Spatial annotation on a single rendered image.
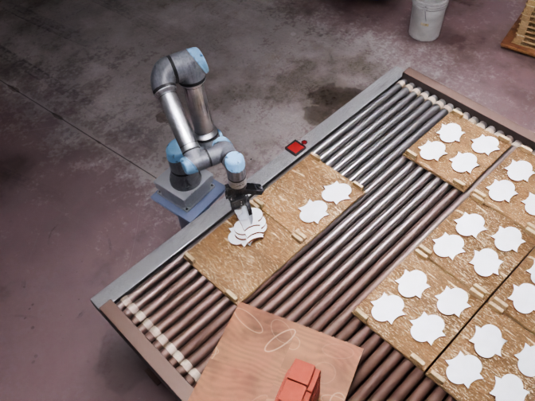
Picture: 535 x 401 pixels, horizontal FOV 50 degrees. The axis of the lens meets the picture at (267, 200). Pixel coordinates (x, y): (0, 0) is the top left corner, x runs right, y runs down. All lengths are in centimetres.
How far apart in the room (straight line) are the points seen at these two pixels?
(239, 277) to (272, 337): 37
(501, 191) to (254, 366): 140
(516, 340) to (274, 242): 104
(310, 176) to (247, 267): 58
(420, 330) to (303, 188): 85
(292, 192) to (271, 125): 171
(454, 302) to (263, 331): 78
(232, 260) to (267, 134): 194
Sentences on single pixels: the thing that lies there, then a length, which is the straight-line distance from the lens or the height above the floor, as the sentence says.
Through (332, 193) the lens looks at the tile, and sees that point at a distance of 265.
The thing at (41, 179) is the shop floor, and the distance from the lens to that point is 436.
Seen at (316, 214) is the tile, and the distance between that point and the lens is 257.
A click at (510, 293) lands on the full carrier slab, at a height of 94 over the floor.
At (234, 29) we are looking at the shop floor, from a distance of 529.
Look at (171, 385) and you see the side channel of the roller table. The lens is 224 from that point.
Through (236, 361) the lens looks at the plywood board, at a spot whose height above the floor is 104.
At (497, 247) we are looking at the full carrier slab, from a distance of 261.
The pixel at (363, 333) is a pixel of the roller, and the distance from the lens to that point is 232.
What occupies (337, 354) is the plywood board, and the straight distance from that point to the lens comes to 214.
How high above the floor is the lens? 300
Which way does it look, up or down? 52 degrees down
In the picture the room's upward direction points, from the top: 4 degrees counter-clockwise
